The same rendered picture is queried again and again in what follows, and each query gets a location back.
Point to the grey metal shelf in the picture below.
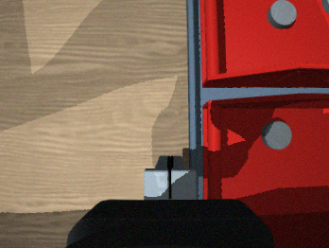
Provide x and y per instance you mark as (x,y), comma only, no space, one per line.
(198,96)

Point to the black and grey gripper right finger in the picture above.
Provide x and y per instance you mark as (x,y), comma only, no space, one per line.
(183,181)

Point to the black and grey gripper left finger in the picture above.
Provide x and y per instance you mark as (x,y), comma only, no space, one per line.
(157,180)

